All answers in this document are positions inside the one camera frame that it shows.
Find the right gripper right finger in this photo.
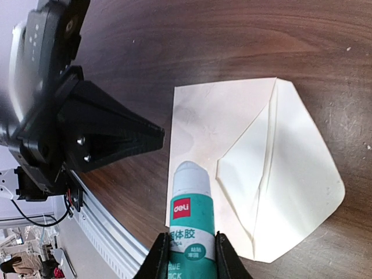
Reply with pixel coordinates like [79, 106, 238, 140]
[215, 231, 253, 279]

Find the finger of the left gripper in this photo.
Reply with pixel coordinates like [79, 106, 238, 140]
[57, 81, 165, 173]

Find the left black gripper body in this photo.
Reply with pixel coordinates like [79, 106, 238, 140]
[8, 66, 84, 178]

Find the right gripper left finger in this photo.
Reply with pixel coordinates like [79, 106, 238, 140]
[133, 232, 170, 279]

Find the green white glue stick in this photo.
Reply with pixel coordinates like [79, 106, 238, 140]
[167, 161, 217, 278]

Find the beige envelope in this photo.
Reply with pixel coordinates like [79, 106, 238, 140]
[167, 77, 345, 263]

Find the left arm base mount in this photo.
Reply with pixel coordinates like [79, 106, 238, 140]
[13, 167, 83, 212]

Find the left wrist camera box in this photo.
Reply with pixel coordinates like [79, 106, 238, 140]
[8, 1, 90, 122]

